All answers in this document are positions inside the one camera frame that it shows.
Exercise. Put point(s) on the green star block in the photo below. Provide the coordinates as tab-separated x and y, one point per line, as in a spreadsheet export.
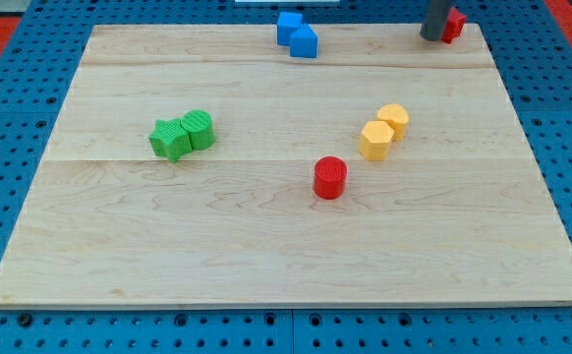
169	139

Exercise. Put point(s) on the yellow heart block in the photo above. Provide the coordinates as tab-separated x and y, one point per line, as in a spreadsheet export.
396	117

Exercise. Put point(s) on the yellow hexagon block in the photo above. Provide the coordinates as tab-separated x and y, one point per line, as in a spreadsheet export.
375	140

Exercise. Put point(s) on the blue pentagon block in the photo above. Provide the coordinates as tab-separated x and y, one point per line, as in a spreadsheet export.
303	42

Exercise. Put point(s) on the red star block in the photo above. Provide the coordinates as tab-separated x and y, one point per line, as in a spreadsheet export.
454	25

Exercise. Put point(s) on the blue cube block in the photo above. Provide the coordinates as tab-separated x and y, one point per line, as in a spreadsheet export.
287	23

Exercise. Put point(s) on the light wooden board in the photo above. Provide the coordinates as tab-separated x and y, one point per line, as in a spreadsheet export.
456	216

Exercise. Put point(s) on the green cylinder block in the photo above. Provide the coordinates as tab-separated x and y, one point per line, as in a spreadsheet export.
198	124

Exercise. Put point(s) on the red cylinder block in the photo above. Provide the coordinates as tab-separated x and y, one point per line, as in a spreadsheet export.
330	177

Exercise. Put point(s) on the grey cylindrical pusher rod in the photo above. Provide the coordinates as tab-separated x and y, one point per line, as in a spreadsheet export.
435	20

